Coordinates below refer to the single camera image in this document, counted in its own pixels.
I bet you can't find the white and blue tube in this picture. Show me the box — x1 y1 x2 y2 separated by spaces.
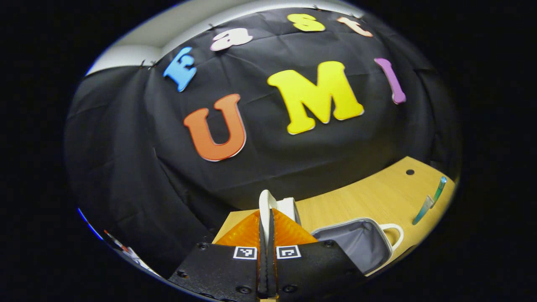
412 195 435 226

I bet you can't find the black backdrop cloth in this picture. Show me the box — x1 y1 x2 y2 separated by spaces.
63 6 462 277

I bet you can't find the white suitcase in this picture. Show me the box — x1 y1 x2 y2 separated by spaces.
259 190 404 277

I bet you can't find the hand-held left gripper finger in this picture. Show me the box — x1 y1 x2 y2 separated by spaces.
266 208 368 302
168 208 268 302

